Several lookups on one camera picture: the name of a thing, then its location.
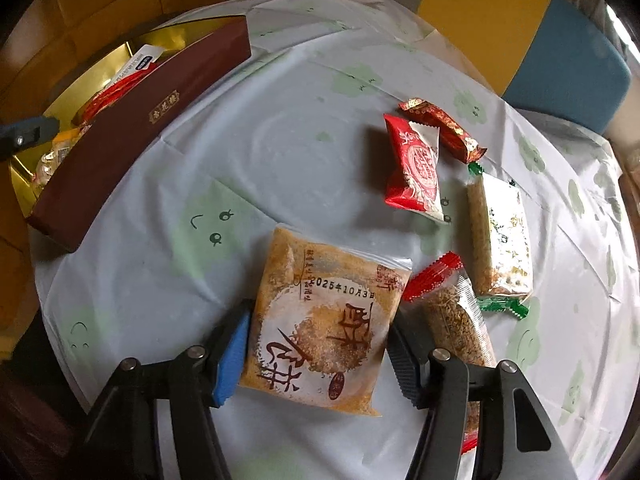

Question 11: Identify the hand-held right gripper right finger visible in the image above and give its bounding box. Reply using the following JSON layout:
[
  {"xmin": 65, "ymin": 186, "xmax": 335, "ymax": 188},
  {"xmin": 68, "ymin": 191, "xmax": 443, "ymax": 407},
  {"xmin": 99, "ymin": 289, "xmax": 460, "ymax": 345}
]
[{"xmin": 387, "ymin": 317, "xmax": 576, "ymax": 480}]

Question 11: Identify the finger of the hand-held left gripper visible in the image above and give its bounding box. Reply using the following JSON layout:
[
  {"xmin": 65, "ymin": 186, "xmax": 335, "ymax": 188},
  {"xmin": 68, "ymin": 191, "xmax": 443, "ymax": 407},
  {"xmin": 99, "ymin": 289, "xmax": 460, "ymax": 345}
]
[{"xmin": 0, "ymin": 116, "xmax": 61, "ymax": 162}]

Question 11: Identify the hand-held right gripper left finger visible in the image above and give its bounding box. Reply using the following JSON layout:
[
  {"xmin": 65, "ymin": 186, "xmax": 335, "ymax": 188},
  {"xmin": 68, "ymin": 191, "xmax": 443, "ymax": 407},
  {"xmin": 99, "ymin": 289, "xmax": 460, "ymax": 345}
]
[{"xmin": 75, "ymin": 299, "xmax": 253, "ymax": 480}]

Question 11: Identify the red-ended crisp bar packet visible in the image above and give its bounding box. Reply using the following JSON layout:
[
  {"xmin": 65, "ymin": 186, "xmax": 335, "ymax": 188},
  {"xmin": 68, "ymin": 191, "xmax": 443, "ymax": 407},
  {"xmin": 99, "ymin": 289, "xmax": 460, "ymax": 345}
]
[{"xmin": 402, "ymin": 251, "xmax": 498, "ymax": 453}]

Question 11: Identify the pile of mixed snack packets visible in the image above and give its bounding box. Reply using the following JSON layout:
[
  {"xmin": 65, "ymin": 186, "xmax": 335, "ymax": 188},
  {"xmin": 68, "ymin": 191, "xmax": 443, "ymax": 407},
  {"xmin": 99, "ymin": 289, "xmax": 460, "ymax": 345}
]
[{"xmin": 30, "ymin": 44, "xmax": 166, "ymax": 196}]

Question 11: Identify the square brown pastry packet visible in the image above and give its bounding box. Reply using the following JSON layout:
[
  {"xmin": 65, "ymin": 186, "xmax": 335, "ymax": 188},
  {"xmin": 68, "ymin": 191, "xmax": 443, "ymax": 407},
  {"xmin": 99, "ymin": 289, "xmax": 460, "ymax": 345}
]
[{"xmin": 239, "ymin": 225, "xmax": 413, "ymax": 417}]

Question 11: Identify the gold tin box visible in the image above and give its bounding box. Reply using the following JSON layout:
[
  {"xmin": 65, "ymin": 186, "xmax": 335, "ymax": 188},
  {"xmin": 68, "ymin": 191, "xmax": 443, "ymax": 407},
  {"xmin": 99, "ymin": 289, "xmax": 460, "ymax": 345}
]
[{"xmin": 9, "ymin": 15, "xmax": 252, "ymax": 254}]

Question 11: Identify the green-ended rice crisp packet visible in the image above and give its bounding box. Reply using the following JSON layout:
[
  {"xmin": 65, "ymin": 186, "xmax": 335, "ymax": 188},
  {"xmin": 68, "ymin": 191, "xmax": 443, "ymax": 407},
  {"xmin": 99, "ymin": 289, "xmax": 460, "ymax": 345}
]
[{"xmin": 466, "ymin": 162, "xmax": 535, "ymax": 320}]

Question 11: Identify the red and white snack packet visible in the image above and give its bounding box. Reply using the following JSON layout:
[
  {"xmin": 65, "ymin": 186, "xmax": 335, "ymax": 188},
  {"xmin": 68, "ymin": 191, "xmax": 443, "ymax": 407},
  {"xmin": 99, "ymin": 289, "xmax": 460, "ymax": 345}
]
[{"xmin": 382, "ymin": 112, "xmax": 451, "ymax": 224}]

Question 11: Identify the dark red gold candy packet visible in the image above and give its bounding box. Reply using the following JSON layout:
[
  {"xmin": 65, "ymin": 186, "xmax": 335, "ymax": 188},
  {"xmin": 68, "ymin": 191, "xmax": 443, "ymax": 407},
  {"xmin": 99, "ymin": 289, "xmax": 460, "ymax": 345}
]
[{"xmin": 398, "ymin": 97, "xmax": 487, "ymax": 164}]

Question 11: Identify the pale green-printed tablecloth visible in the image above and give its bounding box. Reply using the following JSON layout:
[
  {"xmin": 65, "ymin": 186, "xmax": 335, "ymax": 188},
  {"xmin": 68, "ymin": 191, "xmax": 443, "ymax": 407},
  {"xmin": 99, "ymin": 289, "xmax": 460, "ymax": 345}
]
[{"xmin": 30, "ymin": 0, "xmax": 631, "ymax": 480}]

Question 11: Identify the grey yellow blue sofa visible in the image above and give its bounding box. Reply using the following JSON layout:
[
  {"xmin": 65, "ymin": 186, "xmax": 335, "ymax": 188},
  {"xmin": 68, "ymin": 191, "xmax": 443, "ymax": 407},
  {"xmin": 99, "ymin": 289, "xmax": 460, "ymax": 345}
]
[{"xmin": 306, "ymin": 0, "xmax": 632, "ymax": 137}]

